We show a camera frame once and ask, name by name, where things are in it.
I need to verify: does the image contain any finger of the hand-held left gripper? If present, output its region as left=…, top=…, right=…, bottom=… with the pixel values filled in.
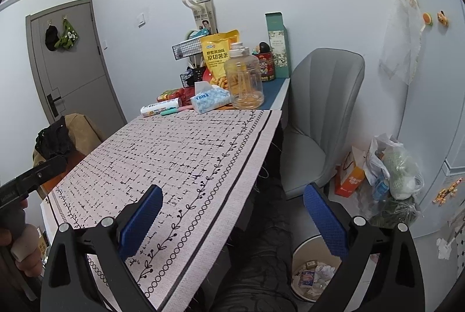
left=27, top=155, right=69, bottom=186

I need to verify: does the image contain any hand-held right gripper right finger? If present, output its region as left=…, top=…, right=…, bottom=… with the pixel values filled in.
left=303, top=183, right=425, bottom=312

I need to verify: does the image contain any white cylindrical packet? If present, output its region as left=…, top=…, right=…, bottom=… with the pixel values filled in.
left=140, top=98, right=183, bottom=118

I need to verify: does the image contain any green hanging pouch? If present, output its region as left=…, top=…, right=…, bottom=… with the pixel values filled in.
left=54, top=19, right=79, bottom=51

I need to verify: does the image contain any white refrigerator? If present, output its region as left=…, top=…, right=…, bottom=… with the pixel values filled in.
left=395, top=0, right=465, bottom=241

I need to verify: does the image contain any bag of green vegetables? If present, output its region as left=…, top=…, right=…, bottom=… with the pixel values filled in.
left=367, top=196, right=422, bottom=230

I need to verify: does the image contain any person's leg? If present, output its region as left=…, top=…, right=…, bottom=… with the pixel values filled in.
left=210, top=220, right=299, bottom=312

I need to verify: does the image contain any black wire rack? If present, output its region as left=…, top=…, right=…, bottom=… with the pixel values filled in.
left=171, top=32, right=210, bottom=91

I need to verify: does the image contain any red cartoon tin can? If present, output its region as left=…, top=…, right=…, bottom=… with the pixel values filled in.
left=254, top=51, right=277, bottom=82

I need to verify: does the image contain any black door handle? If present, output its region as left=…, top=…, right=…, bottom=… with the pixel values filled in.
left=46, top=93, right=62, bottom=118

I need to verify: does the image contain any person's left hand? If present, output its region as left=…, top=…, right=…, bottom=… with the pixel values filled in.
left=0, top=227, right=45, bottom=276

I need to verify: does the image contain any green tall box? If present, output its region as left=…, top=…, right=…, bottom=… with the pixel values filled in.
left=264, top=12, right=293, bottom=79

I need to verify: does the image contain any brown chair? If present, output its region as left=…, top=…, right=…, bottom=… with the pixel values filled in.
left=33, top=113, right=107, bottom=201

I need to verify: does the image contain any red yellow snack packet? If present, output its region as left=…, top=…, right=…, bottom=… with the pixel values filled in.
left=157, top=89, right=182, bottom=102

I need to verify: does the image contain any clear plastic jug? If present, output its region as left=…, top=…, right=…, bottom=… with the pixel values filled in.
left=224, top=42, right=265, bottom=110

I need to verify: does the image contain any black cloth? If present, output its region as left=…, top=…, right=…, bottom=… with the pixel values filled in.
left=36, top=116, right=79, bottom=161

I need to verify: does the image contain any white mesh bag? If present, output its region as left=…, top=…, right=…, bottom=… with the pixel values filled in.
left=379, top=0, right=424, bottom=86

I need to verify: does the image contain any black hanging hat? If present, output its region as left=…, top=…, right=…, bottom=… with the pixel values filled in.
left=44, top=24, right=60, bottom=52

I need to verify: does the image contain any blue plastic bottle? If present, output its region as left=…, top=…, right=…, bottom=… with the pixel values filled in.
left=372, top=179, right=389, bottom=202

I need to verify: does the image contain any grey chair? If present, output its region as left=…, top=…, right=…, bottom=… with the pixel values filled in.
left=280, top=48, right=366, bottom=197

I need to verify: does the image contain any white paper bag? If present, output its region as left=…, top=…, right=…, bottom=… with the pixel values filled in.
left=196, top=0, right=218, bottom=35
left=181, top=0, right=205, bottom=34

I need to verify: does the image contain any orange paper bag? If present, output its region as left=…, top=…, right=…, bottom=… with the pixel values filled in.
left=334, top=147, right=368, bottom=197

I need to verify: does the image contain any yellow snack bag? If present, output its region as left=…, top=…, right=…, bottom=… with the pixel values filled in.
left=201, top=29, right=241, bottom=95

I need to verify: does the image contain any white plastic bag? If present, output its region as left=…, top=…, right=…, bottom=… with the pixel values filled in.
left=365, top=133, right=425, bottom=204

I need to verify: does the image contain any pink patterned tablecloth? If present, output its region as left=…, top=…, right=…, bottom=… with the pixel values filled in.
left=40, top=109, right=283, bottom=312

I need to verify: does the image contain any white trash bin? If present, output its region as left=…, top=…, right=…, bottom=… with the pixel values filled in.
left=291, top=234, right=375, bottom=304

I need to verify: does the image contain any person's left forearm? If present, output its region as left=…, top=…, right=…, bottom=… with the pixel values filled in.
left=0, top=248, right=42, bottom=312

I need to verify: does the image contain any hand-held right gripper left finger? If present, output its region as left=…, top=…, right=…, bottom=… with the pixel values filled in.
left=39, top=184, right=164, bottom=312

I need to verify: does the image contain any blue table mat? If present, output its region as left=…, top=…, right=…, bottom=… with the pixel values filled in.
left=218, top=77, right=291, bottom=112

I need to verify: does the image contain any blue white tissue pack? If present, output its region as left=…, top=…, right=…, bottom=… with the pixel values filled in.
left=191, top=81, right=233, bottom=115

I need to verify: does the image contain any yellow flower fridge magnet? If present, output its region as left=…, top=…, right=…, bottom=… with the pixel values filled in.
left=432, top=177, right=464, bottom=206

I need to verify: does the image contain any grey door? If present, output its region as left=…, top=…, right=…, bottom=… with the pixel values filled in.
left=25, top=0, right=128, bottom=139

